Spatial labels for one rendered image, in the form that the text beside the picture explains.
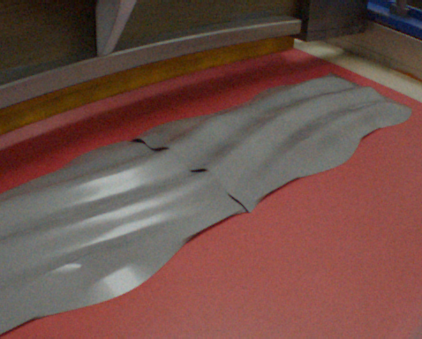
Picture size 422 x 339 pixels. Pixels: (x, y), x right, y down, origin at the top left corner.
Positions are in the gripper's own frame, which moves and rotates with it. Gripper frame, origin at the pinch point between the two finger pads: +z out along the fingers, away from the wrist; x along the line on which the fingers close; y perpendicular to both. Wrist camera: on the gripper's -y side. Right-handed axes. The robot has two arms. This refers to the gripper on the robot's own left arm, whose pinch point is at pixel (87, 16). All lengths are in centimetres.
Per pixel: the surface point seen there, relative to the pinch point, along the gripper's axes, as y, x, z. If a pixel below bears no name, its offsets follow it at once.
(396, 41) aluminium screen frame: -25.2, 6.0, 2.7
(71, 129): 1.6, 1.1, 5.3
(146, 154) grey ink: 0.6, 5.8, 4.9
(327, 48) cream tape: -23.5, 0.3, 5.4
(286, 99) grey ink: -9.4, 5.7, 4.9
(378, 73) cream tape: -22.3, 5.9, 5.3
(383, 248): -2.0, 16.0, 5.3
